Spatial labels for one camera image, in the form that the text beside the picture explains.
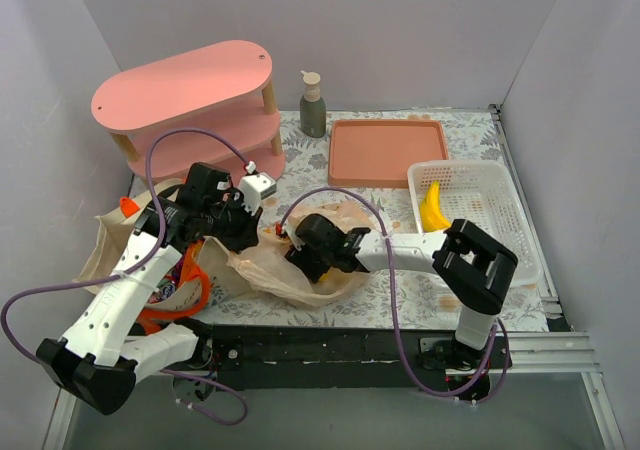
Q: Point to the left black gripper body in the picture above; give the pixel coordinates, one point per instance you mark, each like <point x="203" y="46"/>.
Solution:
<point x="240" y="227"/>

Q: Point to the orange plastic grocery bag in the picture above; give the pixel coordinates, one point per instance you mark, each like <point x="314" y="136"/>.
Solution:
<point x="266" y="269"/>

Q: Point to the black mounting base rail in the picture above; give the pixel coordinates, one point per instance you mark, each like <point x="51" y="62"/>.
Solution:
<point x="273" y="357"/>

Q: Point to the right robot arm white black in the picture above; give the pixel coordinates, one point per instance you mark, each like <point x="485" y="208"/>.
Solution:
<point x="474" y="266"/>

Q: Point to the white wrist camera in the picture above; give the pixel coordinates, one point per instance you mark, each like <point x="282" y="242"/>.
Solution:
<point x="286" y="231"/>
<point x="255" y="187"/>

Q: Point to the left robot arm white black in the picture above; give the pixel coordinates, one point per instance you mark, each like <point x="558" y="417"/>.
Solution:
<point x="93" y="360"/>

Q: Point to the beige canvas tote bag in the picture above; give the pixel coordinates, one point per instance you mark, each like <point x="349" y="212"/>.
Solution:
<point x="206" y="266"/>

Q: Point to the yellow banana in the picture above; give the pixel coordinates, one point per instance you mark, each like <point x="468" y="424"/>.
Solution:
<point x="431" y="216"/>

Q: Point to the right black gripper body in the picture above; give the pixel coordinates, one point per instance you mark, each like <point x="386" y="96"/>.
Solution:
<point x="304" y="261"/>

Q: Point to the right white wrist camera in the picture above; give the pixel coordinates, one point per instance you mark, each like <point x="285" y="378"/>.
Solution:
<point x="286" y="231"/>

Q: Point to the white plastic basket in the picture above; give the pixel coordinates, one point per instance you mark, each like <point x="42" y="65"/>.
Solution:
<point x="483" y="192"/>

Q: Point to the terracotta plastic tray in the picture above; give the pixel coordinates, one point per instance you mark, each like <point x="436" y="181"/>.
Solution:
<point x="377" y="153"/>

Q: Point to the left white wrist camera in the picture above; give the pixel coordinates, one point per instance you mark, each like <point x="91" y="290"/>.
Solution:
<point x="255" y="187"/>

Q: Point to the snack packets in tote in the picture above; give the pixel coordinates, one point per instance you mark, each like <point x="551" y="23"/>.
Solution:
<point x="170" y="282"/>

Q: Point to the pink three-tier shelf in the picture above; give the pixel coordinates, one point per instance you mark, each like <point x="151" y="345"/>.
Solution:
<point x="215" y="104"/>

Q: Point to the grey pump soap bottle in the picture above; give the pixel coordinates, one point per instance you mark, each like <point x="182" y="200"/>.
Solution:
<point x="312" y="107"/>

